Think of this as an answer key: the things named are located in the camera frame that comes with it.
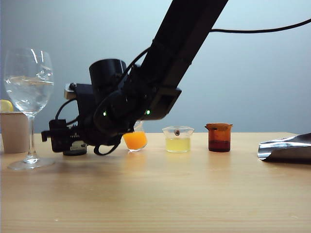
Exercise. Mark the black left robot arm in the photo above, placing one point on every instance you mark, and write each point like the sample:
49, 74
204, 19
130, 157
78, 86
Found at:
184, 43

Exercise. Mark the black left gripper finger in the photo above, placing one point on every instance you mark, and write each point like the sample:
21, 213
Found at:
58, 136

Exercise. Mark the clear cup with orange juice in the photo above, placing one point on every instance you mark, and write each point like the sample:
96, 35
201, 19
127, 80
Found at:
134, 142

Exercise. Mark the yellow lemon slice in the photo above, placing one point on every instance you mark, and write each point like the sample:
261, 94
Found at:
6, 105

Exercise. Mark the clear wine glass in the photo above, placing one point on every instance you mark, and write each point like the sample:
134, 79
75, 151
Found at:
28, 97

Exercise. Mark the silver foil bag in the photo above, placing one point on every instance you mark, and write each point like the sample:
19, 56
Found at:
286, 150

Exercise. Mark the beige paper cup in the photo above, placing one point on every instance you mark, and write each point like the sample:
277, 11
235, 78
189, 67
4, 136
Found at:
14, 133

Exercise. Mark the amber glass measuring cup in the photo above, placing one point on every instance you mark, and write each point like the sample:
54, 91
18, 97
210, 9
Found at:
218, 138

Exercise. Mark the clear cup with pale juice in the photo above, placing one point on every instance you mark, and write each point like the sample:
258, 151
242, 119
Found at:
177, 144

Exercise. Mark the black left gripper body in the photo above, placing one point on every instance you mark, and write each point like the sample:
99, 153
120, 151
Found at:
85, 109

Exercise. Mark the smoky grey measuring cup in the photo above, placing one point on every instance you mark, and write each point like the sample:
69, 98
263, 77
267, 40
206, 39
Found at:
75, 153

